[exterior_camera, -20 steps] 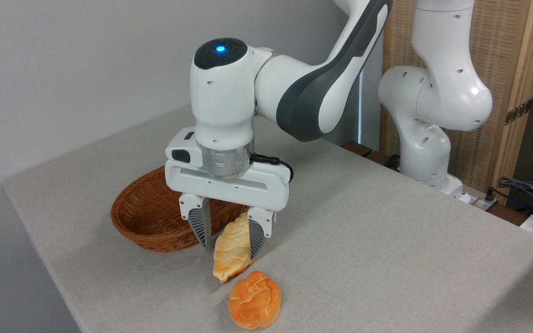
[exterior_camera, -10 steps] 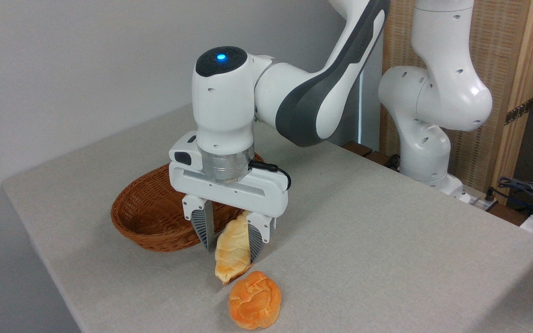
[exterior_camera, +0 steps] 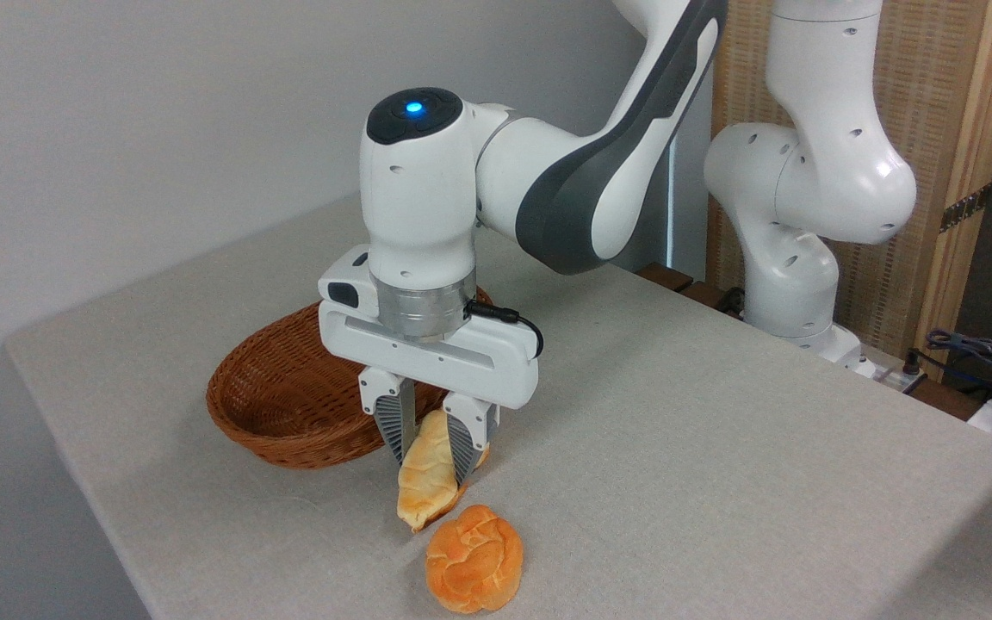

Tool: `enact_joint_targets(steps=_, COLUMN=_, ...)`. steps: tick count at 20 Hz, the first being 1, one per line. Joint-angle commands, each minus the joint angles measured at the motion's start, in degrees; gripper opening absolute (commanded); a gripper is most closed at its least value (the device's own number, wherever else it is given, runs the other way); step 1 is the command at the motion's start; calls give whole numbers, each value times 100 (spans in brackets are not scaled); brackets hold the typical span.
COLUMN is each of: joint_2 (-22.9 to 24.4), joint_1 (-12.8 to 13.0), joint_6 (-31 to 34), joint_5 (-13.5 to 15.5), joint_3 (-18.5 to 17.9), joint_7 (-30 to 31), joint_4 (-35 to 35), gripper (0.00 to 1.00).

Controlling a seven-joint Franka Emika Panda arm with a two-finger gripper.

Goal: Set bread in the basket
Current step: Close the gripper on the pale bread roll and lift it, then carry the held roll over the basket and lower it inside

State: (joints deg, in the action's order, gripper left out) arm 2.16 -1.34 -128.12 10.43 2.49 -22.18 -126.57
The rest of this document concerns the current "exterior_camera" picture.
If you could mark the brown wooden block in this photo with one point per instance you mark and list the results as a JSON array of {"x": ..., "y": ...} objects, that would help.
[
  {"x": 666, "y": 277},
  {"x": 707, "y": 296}
]

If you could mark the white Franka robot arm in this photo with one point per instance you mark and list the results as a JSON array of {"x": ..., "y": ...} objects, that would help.
[{"x": 582, "y": 189}]

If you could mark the long pale bread loaf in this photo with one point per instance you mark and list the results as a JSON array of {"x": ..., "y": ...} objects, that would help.
[{"x": 425, "y": 482}]

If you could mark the metal screen hinge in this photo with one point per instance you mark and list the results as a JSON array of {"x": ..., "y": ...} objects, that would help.
[{"x": 965, "y": 208}]

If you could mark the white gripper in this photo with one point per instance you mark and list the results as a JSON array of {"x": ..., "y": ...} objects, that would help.
[{"x": 461, "y": 362}]

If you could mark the black plug at robot base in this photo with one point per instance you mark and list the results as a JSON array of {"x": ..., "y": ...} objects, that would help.
[{"x": 914, "y": 362}]

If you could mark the brown wicker oval basket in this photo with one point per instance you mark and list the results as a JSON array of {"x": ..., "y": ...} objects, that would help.
[{"x": 289, "y": 396}]

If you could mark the round orange bread bun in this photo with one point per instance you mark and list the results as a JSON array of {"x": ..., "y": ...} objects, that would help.
[{"x": 474, "y": 560}]

